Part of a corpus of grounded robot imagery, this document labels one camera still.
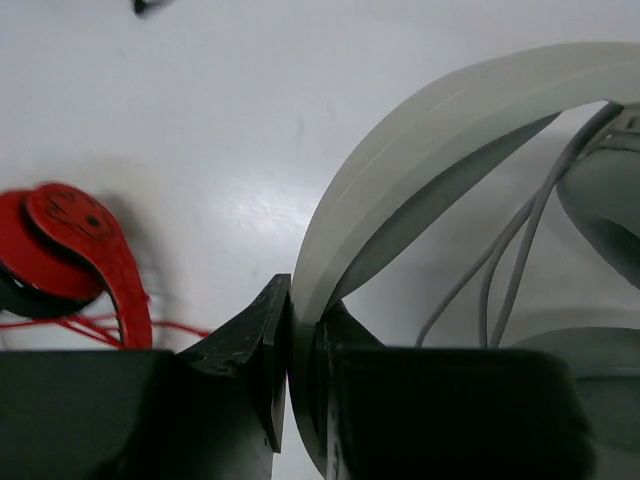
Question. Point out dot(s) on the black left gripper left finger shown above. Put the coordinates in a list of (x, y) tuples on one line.
[(212, 411)]

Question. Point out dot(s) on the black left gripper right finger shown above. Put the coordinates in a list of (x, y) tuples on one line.
[(436, 413)]

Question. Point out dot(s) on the white over-ear headphones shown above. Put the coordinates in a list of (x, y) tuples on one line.
[(421, 158)]

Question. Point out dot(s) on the red black headphones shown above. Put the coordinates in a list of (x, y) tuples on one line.
[(65, 261)]

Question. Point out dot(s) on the black on-ear headphones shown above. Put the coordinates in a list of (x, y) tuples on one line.
[(144, 8)]

